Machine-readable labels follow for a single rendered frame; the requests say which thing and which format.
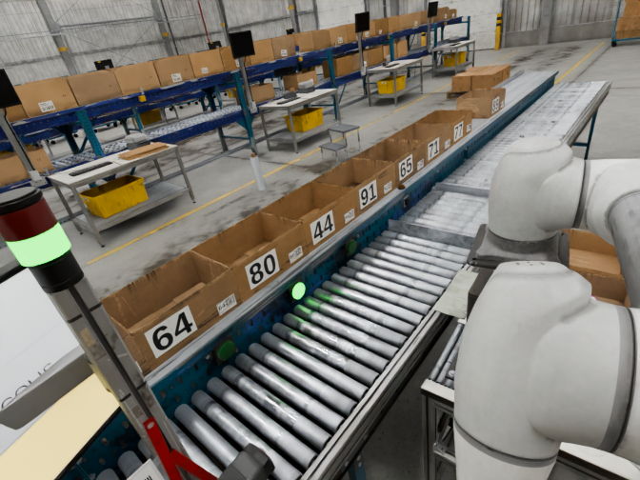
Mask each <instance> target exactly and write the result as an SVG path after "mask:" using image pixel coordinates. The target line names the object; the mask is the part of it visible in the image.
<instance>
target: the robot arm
mask: <svg viewBox="0 0 640 480"><path fill-rule="evenodd" d="M567 229H579V230H589V231H591V232H592V233H594V234H596V235H598V236H600V237H601V238H602V239H604V240H605V241H606V242H608V243H609V244H611V245H613V246H615V250H616V253H617V257H618V261H619V264H620V268H621V271H622V274H623V278H624V281H625V285H626V289H627V292H628V296H629V300H630V305H631V308H627V307H622V306H617V305H613V304H609V303H605V302H601V301H597V300H593V299H591V283H590V282H589V281H587V280H586V279H585V278H584V277H583V276H581V275H580V274H579V273H577V272H575V271H573V270H569V269H568V268H567V267H565V266H564V265H562V264H561V262H560V260H559V258H558V241H559V239H560V238H561V235H562V231H561V230H567ZM476 258H478V259H480V260H495V261H502V262H506V263H502V264H500V265H499V266H498V267H497V269H496V270H495V271H494V273H493V274H492V276H491V277H490V279H489V281H488V283H487V284H486V286H485V287H484V288H483V290H482V292H481V294H480V295H479V297H478V299H477V301H476V303H475V304H474V306H473V309H472V311H471V313H470V317H469V319H468V321H467V324H466V326H465V328H464V332H463V335H462V339H461V344H460V348H459V352H458V358H457V363H456V369H455V375H454V414H453V431H454V444H455V457H456V480H547V479H548V477H549V475H550V472H551V470H552V468H553V466H554V464H555V462H556V458H557V455H558V451H559V449H560V446H561V443H562V442H563V443H569V444H575V445H580V446H585V447H589V448H594V449H597V450H602V451H605V452H608V453H611V454H613V455H616V456H618V457H621V458H624V459H626V460H629V461H631V462H632V463H634V464H636V465H638V466H640V159H597V160H584V159H581V158H577V157H574V156H572V149H571V148H570V147H569V146H568V145H567V144H566V143H564V142H563V141H560V140H557V139H556V138H553V137H549V136H533V137H527V138H522V139H519V140H516V141H514V142H513V143H512V144H511V145H510V146H509V147H508V149H507V150H506V151H505V153H504V154H503V156H502V158H501V159H500V161H499V163H498V165H497V168H496V170H495V173H494V175H493V177H492V179H491V184H490V196H489V222H488V224H487V225H486V234H485V237H484V239H483V242H482V245H481V247H480V248H479V249H478V250H477V251H476Z"/></svg>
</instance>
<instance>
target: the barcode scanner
mask: <svg viewBox="0 0 640 480"><path fill-rule="evenodd" d="M274 469H275V466H274V463H273V462H272V460H271V459H270V457H269V456H268V455H266V454H265V453H264V452H263V451H262V450H260V449H259V448H258V447H257V446H256V445H255V444H252V443H248V444H247V445H246V447H245V449H244V450H242V451H241V452H240V453H239V454H238V455H237V456H236V457H235V459H234V460H233V461H232V462H231V463H230V464H229V465H228V467H227V468H226V469H225V470H224V471H223V473H222V474H221V475H220V476H219V478H218V479H217V480H267V479H268V477H269V475H271V474H272V472H273V471H274Z"/></svg>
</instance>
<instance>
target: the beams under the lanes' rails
mask: <svg viewBox="0 0 640 480"><path fill-rule="evenodd" d="M607 94H608V92H607ZM607 94H606V95H607ZM606 95H605V96H604V98H605V97H606ZM604 98H603V99H602V101H603V100H604ZM602 101H601V102H602ZM601 102H600V103H599V105H598V106H597V108H596V109H595V110H594V111H596V110H597V109H598V107H599V106H600V104H601ZM592 114H594V112H593V113H592ZM590 117H592V115H591V116H590ZM589 120H590V118H589V119H588V121H589ZM588 121H587V122H586V124H587V123H588ZM586 124H585V125H584V126H583V128H584V127H585V126H586ZM583 128H582V129H583ZM582 129H581V130H582ZM581 130H580V131H579V132H578V134H577V135H576V137H575V138H574V140H575V139H576V138H577V136H578V135H579V133H580V132H581ZM574 140H573V141H572V142H571V144H570V146H571V145H572V143H573V142H574ZM450 318H451V315H449V317H448V318H447V319H446V321H445V322H444V324H443V325H442V326H441V328H440V329H439V331H438V332H436V334H435V335H434V337H433V338H432V339H431V341H430V343H429V344H428V346H427V347H426V348H425V350H424V351H423V353H422V354H421V355H420V357H419V358H418V360H417V361H416V362H415V364H414V365H413V367H412V368H411V369H410V371H409V373H408V374H407V376H406V377H405V378H404V380H403V381H402V383H401V384H400V385H399V387H398V388H397V390H396V391H395V392H394V394H393V395H392V397H391V398H390V400H389V401H388V403H387V404H386V406H385V407H384V408H383V409H382V410H381V412H380V413H379V414H378V416H377V417H376V419H375V420H374V421H373V423H372V424H371V426H370V428H369V429H368V430H367V432H366V433H365V435H364V436H363V437H362V439H361V440H360V442H359V443H358V444H357V446H356V447H355V449H354V450H353V451H352V453H351V454H350V456H349V458H348V459H347V460H346V462H345V463H344V465H343V466H342V467H341V469H340V470H339V471H338V472H337V473H336V475H335V476H334V478H333V479H332V480H337V479H338V477H339V476H340V474H341V473H342V472H344V470H345V469H346V468H347V466H348V465H349V463H350V461H351V460H352V459H353V457H354V456H355V454H356V453H357V452H358V451H359V450H360V448H361V447H362V445H363V444H364V442H365V441H366V440H367V438H368V437H369V434H370V432H371V430H372V429H373V427H374V426H375V425H376V423H377V422H378V420H379V419H380V417H381V416H382V415H383V413H384V412H385V410H386V409H387V407H388V406H389V405H390V403H391V401H392V400H393V398H394V397H395V396H396V394H397V393H398V391H400V389H401V388H402V387H403V385H404V384H405V382H406V381H407V379H408V378H409V377H410V375H411V373H412V372H413V370H414V369H415V368H416V366H417V365H418V363H419V362H420V360H421V359H422V358H423V356H424V355H425V353H426V352H427V351H428V349H429V348H430V346H431V344H432V343H433V342H434V340H435V339H436V337H437V336H438V334H439V333H440V332H441V330H442V329H443V328H444V327H445V325H446V324H447V323H448V321H449V320H450ZM210 397H211V398H212V399H213V400H214V401H215V402H218V401H220V399H219V398H217V397H216V396H215V395H214V394H212V395H211V396H210ZM194 411H195V412H196V413H197V414H198V415H199V416H200V417H202V416H203V415H204V413H203V412H202V411H200V409H198V408H197V409H196V410H194ZM177 427H178V428H179V429H180V430H181V431H182V432H185V431H187V430H188V429H187V428H186V427H185V426H184V425H183V424H182V423H180V424H179V425H177ZM139 460H140V461H141V462H142V463H143V465H144V464H145V463H146V462H147V461H148V459H147V458H146V457H145V455H143V456H142V457H141V458H140V459H139Z"/></svg>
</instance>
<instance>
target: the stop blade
mask: <svg viewBox="0 0 640 480"><path fill-rule="evenodd" d="M389 231H393V232H397V233H401V234H406V235H409V236H413V237H418V238H422V239H426V240H431V241H434V242H438V243H443V244H447V245H451V246H455V247H459V248H463V249H467V250H470V248H471V246H472V243H473V238H474V236H469V235H465V234H460V233H456V232H451V231H446V230H438V229H434V228H429V227H424V226H419V225H415V224H411V223H406V222H401V221H396V220H392V219H389Z"/></svg>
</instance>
